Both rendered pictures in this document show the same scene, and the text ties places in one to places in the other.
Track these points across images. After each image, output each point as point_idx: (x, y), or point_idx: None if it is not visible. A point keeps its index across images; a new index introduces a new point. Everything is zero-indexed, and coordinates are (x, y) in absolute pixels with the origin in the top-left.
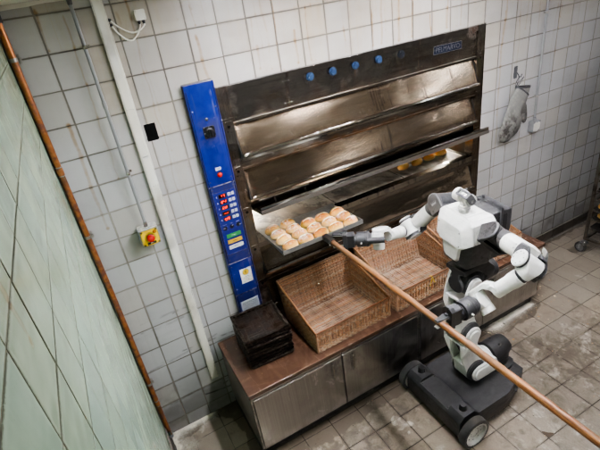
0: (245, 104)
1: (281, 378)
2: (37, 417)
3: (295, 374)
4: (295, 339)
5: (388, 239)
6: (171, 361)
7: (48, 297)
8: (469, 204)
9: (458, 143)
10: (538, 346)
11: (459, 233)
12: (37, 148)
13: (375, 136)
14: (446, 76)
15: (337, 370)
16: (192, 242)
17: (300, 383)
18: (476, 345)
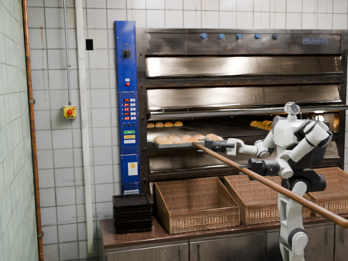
0: (155, 43)
1: (134, 240)
2: None
3: (145, 241)
4: (157, 226)
5: (241, 151)
6: (61, 222)
7: None
8: (293, 111)
9: (320, 110)
10: None
11: (283, 132)
12: (15, 15)
13: (251, 91)
14: (314, 61)
15: (184, 257)
16: (98, 129)
17: (149, 253)
18: (302, 250)
